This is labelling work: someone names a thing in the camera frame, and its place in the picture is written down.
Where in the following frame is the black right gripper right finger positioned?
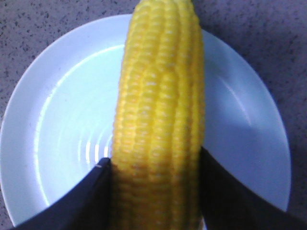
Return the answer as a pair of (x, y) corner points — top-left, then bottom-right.
(200, 148), (307, 230)

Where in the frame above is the light blue round plate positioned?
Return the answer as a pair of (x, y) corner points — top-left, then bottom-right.
(0, 14), (291, 225)

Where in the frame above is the yellow corn cob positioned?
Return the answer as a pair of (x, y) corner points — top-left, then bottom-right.
(110, 0), (204, 230)

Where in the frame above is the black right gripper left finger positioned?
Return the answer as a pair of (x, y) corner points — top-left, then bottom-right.
(14, 158), (111, 230)

